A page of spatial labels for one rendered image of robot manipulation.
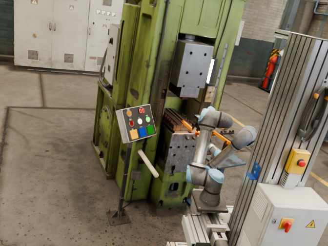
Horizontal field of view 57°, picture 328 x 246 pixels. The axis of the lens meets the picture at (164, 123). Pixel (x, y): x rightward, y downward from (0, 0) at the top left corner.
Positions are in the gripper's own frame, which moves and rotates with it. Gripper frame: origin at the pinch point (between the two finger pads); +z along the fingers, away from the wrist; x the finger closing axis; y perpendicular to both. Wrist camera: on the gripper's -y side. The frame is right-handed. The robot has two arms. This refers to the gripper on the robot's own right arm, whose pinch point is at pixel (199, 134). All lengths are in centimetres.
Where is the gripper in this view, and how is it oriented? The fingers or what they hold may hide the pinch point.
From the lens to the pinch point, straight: 277.0
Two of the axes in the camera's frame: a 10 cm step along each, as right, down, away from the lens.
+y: -1.7, 9.2, 3.6
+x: 9.0, -0.1, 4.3
